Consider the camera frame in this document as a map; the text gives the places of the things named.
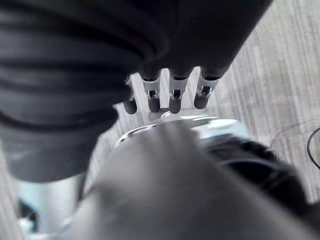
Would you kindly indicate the right robot hand black cloth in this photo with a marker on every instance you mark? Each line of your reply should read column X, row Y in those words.
column 75, row 62

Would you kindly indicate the silver robot leg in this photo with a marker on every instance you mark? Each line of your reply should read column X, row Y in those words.
column 170, row 190

